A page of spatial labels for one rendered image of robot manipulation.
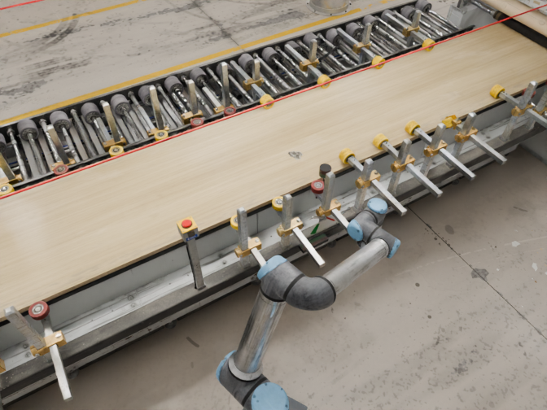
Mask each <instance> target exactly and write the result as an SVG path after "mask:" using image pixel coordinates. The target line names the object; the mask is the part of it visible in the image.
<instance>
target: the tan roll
mask: <svg viewBox="0 0 547 410"><path fill-rule="evenodd" d="M480 1H482V2H485V3H487V4H488V5H489V6H491V7H494V8H495V9H497V10H499V11H501V12H502V13H504V14H506V15H508V16H509V17H511V16H514V15H517V14H520V13H523V12H525V11H530V10H531V9H534V8H532V7H530V6H528V5H526V4H524V3H523V2H520V1H519V0H480ZM513 19H515V20H517V21H518V22H520V23H522V24H525V25H526V26H528V27H529V28H532V29H533V30H535V31H537V32H538V33H540V34H542V35H544V36H546V37H547V15H545V14H543V13H542V12H540V11H538V10H534V11H530V12H528V13H525V14H522V15H519V16H516V17H514V18H513Z"/></svg>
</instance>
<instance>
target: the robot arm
mask: <svg viewBox="0 0 547 410"><path fill-rule="evenodd" d="M386 212H387V204H386V202H385V201H383V200H382V199H380V198H372V199H371V200H370V201H369V202H368V203H367V207H366V208H365V209H364V210H363V211H362V212H361V213H359V214H358V215H357V216H356V217H355V218H354V219H353V220H351V222H350V223H349V224H348V227H347V230H348V233H349V235H350V236H351V237H352V238H353V239H354V240H356V241H357V244H358V246H359V247H360V250H359V251H357V252H356V253H354V254H353V255H351V256H349V257H348V258H347V259H346V260H344V261H343V262H342V263H340V264H338V265H337V266H335V267H334V268H333V269H331V270H330V271H329V272H328V273H326V274H324V275H323V276H315V277H307V276H306V275H305V274H303V273H302V272H301V271H300V270H299V269H298V268H296V267H295V266H294V265H293V264H291V263H290V262H289V261H288V260H286V259H284V258H283V257H282V256H280V255H276V256H274V257H272V258H271V259H269V260H268V261H267V262H266V263H265V264H264V265H263V266H262V267H261V268H260V270H259V272H258V273H257V277H258V278H259V280H261V284H260V290H259V292H258V295H257V297H256V301H255V303H254V306H253V308H252V312H251V315H250V316H249V319H248V322H247V325H246V328H245V330H244V332H243V336H242V338H241V341H240V344H239V346H238V350H237V351H232V352H231V353H229V354H228V355H227V356H226V357H225V358H224V359H223V360H222V361H221V362H220V364H219V366H218V368H217V372H216V377H217V380H218V381H219V382H220V383H221V384H222V385H223V386H224V387H225V388H226V389H227V390H228V391H229V392H230V393H231V395H232V396H233V397H234V398H235V399H236V400H237V401H238V402H239V403H240V404H241V405H242V406H243V407H244V408H245V409H246V410H290V409H289V400H288V397H287V393H286V392H285V390H284V389H283V388H281V387H280V385H278V384H276V383H272V382H271V381H270V380H269V379H268V378H267V377H266V376H265V375H263V374H262V371H263V362H262V360H263V357H264V355H265V352H266V350H267V347H268V345H269V342H270V340H271V338H272V336H273V334H274V331H275V329H276V326H277V324H278V321H279V319H280V316H281V315H282V311H283V309H284V307H285V305H286V303H288V304H289V305H291V306H292V307H294V308H299V309H302V310H306V311H319V310H322V309H325V308H328V307H329V306H330V305H331V304H333V303H334V302H335V300H336V295H337V294H338V293H340V292H341V291H342V290H344V289H345V288H346V287H347V286H349V285H350V284H352V283H353V282H354V281H355V280H356V279H357V278H358V277H360V276H361V275H362V274H364V273H365V272H366V271H368V270H369V269H370V268H372V267H373V266H374V265H375V264H377V263H378V262H379V261H380V260H381V259H383V258H385V257H387V258H389V259H390V258H391V257H393V256H394V254H395V253H396V251H397V249H398V248H399V246H400V240H398V239H397V238H395V237H394V236H392V235H391V234H390V233H388V232H387V231H385V230H384V229H382V225H383V221H384V218H385V215H386Z"/></svg>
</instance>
